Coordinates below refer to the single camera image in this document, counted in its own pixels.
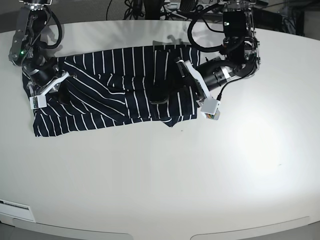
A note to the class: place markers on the white label on table edge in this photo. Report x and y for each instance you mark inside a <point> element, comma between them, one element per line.
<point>16,211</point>

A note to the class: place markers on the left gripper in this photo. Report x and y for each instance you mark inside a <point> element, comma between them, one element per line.
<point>214,73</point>

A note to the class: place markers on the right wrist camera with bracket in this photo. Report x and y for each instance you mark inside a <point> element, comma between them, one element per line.
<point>38,96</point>

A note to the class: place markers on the navy white striped T-shirt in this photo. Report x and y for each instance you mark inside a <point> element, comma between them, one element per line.
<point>110,88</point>

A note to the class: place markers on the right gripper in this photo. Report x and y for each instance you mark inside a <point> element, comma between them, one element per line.
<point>39,75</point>

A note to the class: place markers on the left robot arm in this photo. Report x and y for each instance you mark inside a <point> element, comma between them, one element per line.
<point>240,49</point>

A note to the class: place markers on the black box on floor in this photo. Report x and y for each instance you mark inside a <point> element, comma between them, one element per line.
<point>263,19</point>

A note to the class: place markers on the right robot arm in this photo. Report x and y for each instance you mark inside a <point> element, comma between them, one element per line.
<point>28,51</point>

